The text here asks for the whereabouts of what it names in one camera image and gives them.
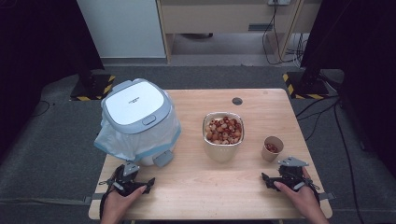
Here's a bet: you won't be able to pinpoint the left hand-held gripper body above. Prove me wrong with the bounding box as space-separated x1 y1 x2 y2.
98 161 145 197

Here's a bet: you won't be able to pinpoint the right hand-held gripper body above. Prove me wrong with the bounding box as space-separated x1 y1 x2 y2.
273 156 309 191

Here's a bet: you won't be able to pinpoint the brown paper cup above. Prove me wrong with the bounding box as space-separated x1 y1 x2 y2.
261 135 285 163

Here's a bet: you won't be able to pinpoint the small red food scraps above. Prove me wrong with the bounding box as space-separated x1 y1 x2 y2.
265 142 280 154

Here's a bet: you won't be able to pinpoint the cream food waste container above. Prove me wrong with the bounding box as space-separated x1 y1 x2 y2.
202 111 246 163

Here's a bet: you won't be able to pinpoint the white pedal trash can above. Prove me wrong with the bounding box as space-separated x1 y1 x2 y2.
101 77 176 168

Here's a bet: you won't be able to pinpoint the person's left hand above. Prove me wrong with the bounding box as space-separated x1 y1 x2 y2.
100 185 148 220

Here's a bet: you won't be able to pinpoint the person's right hand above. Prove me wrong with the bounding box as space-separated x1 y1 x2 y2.
273 167 327 219

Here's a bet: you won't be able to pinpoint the white plastic trash bag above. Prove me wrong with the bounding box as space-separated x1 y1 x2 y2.
93 115 182 162

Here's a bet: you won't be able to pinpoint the pile of food scraps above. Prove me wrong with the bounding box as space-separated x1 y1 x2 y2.
204 116 243 146

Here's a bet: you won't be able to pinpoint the black stand with hazard-striped base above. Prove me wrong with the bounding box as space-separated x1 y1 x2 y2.
282 59 330 100
69 55 117 102

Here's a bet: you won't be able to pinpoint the black curtain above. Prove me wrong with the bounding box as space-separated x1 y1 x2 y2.
0 0 105 160
300 0 396 178

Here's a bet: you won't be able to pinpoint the white cabinet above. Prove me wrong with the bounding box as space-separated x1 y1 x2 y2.
77 0 166 60

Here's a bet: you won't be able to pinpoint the light wooden desk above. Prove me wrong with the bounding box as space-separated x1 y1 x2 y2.
156 0 322 64

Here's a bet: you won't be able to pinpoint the black right gripper wrist strap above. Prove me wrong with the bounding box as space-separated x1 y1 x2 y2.
307 178 321 203

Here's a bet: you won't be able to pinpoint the black gripper wrist strap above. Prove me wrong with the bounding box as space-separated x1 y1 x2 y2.
98 186 110 219
307 178 321 203

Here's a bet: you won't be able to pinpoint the black left gripper wrist strap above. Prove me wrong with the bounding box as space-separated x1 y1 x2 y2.
98 186 110 219

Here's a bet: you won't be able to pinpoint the grey strap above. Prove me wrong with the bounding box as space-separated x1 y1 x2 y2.
318 191 337 202

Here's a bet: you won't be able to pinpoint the thin black floor cable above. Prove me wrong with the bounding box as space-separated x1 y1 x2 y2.
30 99 51 119

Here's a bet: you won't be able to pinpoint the black hanging cable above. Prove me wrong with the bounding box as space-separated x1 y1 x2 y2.
262 0 302 66

